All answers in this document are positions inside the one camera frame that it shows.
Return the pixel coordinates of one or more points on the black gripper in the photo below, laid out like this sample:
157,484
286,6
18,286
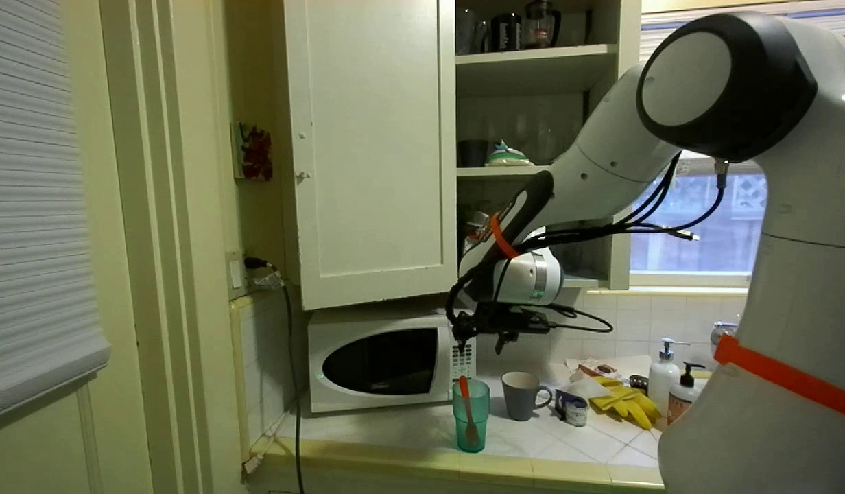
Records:
496,323

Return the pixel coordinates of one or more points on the orange spoon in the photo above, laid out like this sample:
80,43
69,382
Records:
464,401

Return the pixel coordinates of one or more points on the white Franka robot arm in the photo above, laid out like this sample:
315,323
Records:
789,277

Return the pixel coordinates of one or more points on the teal plastic cup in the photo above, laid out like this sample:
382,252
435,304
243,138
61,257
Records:
470,438

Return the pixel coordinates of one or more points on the gray ceramic mug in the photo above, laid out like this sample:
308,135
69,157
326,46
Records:
519,399

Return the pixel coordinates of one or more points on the white microwave oven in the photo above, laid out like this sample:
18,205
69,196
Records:
376,323

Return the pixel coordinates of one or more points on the yellow cloth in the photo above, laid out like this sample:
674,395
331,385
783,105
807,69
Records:
630,401

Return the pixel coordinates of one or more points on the small dark jar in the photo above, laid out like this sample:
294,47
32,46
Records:
637,382

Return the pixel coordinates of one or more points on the white pump soap bottle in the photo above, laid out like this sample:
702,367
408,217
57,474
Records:
662,375

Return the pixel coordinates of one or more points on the green white dish stack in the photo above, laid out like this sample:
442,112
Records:
508,157

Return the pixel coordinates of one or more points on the black pump soap bottle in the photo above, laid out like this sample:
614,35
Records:
682,397

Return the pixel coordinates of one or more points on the white cabinet door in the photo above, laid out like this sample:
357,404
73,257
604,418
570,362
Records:
370,138

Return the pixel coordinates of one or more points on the chrome sink faucet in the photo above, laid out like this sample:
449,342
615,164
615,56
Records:
724,330

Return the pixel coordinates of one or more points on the dark glass jar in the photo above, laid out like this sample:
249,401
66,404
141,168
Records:
505,31
467,30

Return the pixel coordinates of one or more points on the dark glass pitcher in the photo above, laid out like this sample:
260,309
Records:
540,25

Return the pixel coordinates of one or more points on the cream room door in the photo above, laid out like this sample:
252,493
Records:
40,456

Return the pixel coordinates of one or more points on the white door blind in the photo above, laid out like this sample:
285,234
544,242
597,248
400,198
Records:
28,182

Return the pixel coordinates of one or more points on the wall outlet with plug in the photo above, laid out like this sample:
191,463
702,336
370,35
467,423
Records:
252,277

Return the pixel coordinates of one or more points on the red wall decoration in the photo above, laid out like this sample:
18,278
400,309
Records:
253,153

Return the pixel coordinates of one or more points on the white wall cabinet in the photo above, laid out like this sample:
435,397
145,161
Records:
536,56

